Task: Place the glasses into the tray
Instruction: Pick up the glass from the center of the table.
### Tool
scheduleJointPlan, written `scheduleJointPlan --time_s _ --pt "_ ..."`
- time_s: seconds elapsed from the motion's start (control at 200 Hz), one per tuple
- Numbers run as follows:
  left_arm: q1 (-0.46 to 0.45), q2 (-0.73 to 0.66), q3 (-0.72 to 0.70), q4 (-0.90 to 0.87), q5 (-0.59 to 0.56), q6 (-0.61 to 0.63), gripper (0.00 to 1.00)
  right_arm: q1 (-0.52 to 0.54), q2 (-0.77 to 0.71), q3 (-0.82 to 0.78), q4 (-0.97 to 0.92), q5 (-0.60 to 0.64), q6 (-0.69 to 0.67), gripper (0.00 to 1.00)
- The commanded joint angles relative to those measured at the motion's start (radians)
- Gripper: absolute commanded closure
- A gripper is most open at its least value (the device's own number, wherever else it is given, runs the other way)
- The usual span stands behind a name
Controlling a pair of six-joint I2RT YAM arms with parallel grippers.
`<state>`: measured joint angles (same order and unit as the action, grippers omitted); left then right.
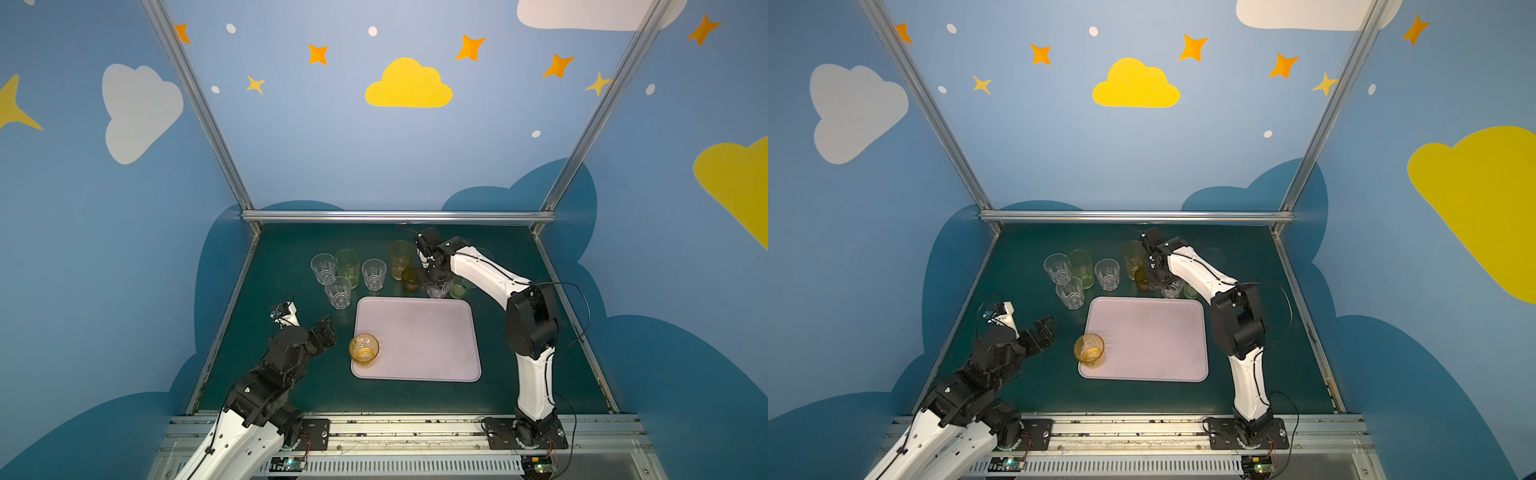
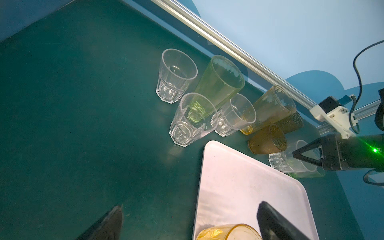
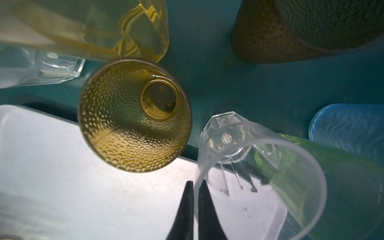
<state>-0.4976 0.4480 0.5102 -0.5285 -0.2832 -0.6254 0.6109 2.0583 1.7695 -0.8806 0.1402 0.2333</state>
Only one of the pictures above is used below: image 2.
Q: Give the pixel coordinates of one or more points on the tall green tumbler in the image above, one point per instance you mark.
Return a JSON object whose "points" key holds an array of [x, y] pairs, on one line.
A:
{"points": [[221, 81]]}

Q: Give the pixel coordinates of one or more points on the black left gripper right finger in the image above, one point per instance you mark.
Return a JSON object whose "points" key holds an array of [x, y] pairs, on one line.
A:
{"points": [[274, 226]]}

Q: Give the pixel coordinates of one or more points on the short yellow amber glass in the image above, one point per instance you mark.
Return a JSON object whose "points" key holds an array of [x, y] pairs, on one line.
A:
{"points": [[230, 232]]}

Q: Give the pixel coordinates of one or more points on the pink plastic tray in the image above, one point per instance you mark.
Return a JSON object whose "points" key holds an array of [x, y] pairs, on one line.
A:
{"points": [[232, 185]]}

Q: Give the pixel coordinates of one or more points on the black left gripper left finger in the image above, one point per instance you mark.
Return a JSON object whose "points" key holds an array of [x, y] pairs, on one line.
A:
{"points": [[108, 227]]}

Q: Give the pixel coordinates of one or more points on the clear faceted glass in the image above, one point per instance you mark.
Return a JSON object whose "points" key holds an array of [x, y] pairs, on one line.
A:
{"points": [[234, 115], [176, 72], [195, 118], [286, 163]]}

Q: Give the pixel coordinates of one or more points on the aluminium back frame rail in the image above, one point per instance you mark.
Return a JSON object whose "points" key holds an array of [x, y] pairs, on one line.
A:
{"points": [[187, 17]]}

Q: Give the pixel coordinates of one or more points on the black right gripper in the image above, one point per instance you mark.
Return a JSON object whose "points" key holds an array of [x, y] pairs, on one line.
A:
{"points": [[338, 154]]}

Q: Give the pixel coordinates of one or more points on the short green glass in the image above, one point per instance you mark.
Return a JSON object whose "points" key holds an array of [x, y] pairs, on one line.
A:
{"points": [[317, 173]]}

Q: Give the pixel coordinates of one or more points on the tall amber tumbler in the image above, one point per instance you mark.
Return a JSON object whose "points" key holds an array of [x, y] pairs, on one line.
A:
{"points": [[273, 106]]}

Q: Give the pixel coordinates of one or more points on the dark brown textured tall cup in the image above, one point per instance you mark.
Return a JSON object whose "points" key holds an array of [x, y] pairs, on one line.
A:
{"points": [[291, 123]]}

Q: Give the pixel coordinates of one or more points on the short brown textured cup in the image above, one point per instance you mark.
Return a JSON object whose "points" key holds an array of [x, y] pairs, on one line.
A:
{"points": [[268, 140]]}

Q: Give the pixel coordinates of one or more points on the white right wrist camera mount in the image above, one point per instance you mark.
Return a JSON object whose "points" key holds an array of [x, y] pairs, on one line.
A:
{"points": [[339, 117]]}

